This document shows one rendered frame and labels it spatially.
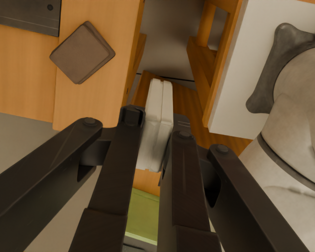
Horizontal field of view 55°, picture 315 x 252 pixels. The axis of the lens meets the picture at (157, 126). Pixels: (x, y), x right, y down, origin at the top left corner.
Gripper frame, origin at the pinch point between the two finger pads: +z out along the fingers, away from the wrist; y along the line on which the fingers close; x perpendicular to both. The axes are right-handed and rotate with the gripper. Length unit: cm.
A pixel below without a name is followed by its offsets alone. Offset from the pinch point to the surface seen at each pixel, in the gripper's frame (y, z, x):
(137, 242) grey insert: 6, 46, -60
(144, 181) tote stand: 4, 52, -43
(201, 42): 17, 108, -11
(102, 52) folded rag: -10.2, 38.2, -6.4
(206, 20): 16, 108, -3
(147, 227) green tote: 6, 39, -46
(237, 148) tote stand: 36, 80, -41
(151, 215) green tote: 7, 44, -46
